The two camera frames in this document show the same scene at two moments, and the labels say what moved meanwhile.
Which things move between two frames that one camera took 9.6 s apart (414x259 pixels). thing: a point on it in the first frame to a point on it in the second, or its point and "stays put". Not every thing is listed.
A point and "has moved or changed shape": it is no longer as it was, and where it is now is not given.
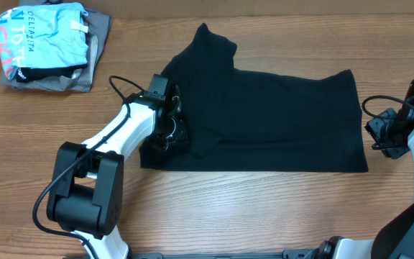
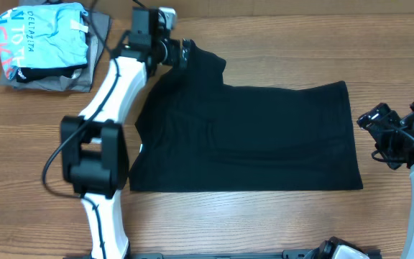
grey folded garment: [98, 27] stays put
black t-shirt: [249, 121] has moved or changed shape
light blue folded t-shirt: [42, 35] stays put
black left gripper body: [176, 130] to [171, 57]
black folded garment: [26, 74] stays put
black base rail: [297, 254] stays put
